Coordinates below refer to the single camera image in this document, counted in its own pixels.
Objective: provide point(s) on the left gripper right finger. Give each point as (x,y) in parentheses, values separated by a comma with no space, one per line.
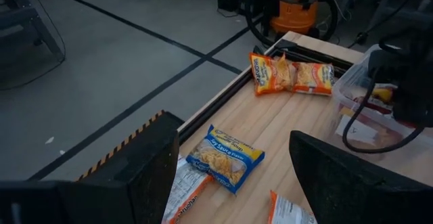
(355,190)

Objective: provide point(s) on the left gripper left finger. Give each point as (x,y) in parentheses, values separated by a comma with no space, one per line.
(101,200)

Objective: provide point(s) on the red Maruchan ramen packet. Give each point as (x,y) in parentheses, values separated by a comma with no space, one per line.
(382,109)

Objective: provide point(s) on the clear bin with paper label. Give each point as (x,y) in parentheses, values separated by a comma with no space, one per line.
(352,78)

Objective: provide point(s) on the orange Maruchan ramen packet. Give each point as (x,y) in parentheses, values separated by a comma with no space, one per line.
(186,190)
(287,212)
(269,75)
(313,78)

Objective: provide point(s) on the blue Maruchan ramen packet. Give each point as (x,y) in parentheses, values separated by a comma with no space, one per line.
(223,159)

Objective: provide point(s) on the orange shop vacuum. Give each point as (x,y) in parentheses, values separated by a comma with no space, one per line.
(294,14)
(250,17)

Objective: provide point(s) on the dark metal workbench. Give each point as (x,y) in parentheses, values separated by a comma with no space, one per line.
(20,17)

